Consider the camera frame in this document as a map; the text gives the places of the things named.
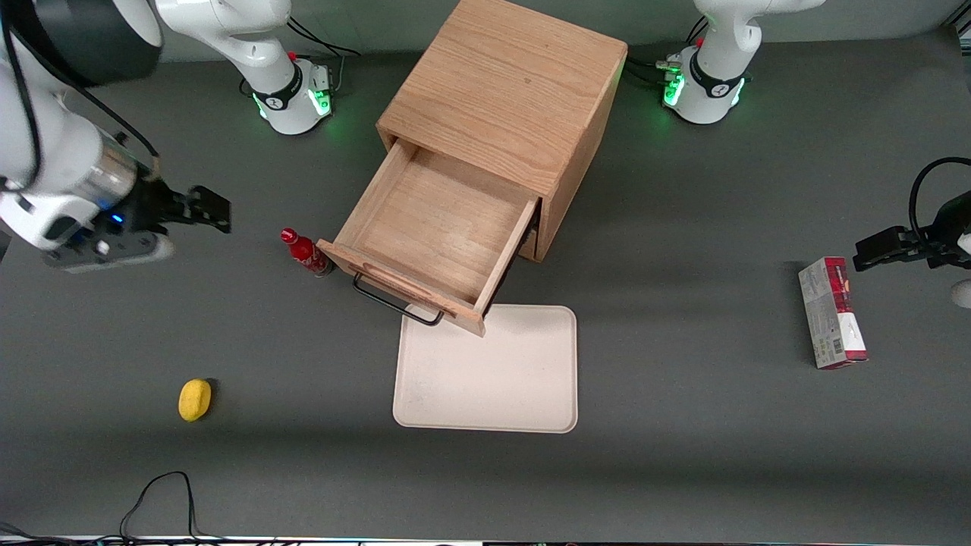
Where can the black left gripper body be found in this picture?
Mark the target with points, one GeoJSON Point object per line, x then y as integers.
{"type": "Point", "coordinates": [943, 232]}

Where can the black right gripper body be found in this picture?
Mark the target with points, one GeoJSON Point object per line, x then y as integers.
{"type": "Point", "coordinates": [152, 206]}

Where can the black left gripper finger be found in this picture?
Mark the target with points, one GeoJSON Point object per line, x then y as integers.
{"type": "Point", "coordinates": [880, 256]}
{"type": "Point", "coordinates": [899, 235]}

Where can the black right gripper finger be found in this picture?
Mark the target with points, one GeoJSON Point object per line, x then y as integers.
{"type": "Point", "coordinates": [208, 201]}
{"type": "Point", "coordinates": [208, 222]}

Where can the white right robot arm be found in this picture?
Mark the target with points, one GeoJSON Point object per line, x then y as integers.
{"type": "Point", "coordinates": [53, 152]}

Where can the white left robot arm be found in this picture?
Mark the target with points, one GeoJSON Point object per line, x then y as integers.
{"type": "Point", "coordinates": [721, 61]}

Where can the wooden drawer cabinet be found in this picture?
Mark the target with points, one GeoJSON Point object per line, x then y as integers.
{"type": "Point", "coordinates": [516, 91]}

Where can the red and grey carton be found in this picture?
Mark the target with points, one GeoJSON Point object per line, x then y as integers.
{"type": "Point", "coordinates": [831, 318]}

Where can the red soda bottle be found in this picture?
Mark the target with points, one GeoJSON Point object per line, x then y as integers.
{"type": "Point", "coordinates": [301, 249]}

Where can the yellow lemon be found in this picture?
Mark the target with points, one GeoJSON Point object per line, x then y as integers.
{"type": "Point", "coordinates": [194, 400]}

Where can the beige plastic tray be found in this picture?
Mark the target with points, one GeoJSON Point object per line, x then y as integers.
{"type": "Point", "coordinates": [493, 379]}

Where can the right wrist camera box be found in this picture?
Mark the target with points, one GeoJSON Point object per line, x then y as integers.
{"type": "Point", "coordinates": [106, 252]}

